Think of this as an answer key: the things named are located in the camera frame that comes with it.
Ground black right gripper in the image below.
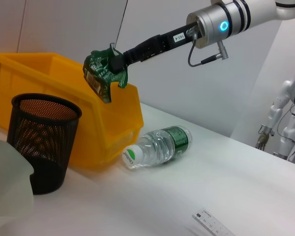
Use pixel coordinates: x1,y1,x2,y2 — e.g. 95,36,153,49
110,21,200,73

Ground green plastic wrapper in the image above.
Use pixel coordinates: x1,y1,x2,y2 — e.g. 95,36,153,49
83,43,128,104

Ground clear green-label water bottle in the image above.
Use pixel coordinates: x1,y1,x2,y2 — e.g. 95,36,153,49
122,125,193,170

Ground black mesh pen holder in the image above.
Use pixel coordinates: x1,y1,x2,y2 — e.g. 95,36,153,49
6,92,83,195

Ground translucent green wavy fruit plate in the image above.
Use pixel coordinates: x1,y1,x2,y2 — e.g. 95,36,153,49
0,136,35,236

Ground clear plastic ruler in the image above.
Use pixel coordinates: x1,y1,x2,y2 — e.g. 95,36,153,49
191,207,236,236

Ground yellow plastic bin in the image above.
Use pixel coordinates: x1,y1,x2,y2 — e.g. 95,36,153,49
0,52,145,169

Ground white humanoid robot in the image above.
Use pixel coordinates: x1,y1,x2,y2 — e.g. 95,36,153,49
255,58,295,163

